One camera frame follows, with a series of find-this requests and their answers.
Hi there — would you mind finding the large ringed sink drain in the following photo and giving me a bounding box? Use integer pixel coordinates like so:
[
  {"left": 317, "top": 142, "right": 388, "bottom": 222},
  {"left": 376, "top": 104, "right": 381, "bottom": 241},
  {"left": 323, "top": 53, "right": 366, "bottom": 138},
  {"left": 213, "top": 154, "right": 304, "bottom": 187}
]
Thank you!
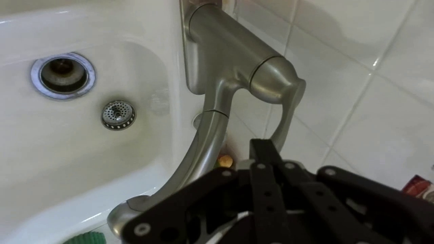
[{"left": 30, "top": 50, "right": 98, "bottom": 102}]

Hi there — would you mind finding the floral patterned curtain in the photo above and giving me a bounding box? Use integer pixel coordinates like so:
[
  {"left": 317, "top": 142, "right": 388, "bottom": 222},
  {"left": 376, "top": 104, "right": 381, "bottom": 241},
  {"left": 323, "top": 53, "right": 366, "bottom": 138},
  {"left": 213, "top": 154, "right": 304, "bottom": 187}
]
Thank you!
[{"left": 403, "top": 175, "right": 434, "bottom": 202}]

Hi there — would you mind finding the green sponge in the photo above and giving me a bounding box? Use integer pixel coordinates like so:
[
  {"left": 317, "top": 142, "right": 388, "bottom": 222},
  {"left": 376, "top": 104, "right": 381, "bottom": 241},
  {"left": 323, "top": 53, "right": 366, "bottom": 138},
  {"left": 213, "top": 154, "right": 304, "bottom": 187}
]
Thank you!
[{"left": 61, "top": 230, "right": 108, "bottom": 244}]

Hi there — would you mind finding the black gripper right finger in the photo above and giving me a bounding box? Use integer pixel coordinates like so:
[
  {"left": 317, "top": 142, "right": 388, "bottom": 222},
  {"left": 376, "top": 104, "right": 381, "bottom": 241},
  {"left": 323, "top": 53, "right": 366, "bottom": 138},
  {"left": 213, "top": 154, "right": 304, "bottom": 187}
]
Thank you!
[{"left": 269, "top": 138, "right": 434, "bottom": 244}]

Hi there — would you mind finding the brushed metal faucet handle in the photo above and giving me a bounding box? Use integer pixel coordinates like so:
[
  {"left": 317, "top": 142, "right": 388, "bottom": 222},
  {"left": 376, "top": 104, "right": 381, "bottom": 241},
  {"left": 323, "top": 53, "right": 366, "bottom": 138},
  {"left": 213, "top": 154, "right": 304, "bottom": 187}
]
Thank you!
[{"left": 247, "top": 54, "right": 308, "bottom": 153}]

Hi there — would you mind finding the small brass round cap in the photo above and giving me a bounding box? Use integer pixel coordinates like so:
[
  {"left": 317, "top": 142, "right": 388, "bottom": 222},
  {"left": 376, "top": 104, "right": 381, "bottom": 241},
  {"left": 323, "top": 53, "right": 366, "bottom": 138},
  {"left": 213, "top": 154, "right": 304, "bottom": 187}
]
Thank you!
[{"left": 216, "top": 153, "right": 235, "bottom": 169}]

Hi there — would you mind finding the perforated metal sink strainer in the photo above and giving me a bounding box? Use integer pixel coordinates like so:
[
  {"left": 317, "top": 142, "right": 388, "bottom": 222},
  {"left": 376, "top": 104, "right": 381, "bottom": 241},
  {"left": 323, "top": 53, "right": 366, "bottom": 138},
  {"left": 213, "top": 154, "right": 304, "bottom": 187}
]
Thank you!
[{"left": 100, "top": 99, "right": 137, "bottom": 131}]

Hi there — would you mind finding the white double basin sink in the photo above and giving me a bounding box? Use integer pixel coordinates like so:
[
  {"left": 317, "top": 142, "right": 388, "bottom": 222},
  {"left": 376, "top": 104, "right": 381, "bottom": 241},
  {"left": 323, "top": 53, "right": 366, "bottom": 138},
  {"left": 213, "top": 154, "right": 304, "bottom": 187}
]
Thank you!
[{"left": 0, "top": 0, "right": 255, "bottom": 244}]

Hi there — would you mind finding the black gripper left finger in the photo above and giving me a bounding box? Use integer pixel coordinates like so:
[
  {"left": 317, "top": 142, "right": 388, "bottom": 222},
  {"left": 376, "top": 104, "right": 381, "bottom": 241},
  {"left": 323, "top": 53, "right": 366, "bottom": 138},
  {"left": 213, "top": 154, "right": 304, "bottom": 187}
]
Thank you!
[{"left": 121, "top": 138, "right": 274, "bottom": 244}]

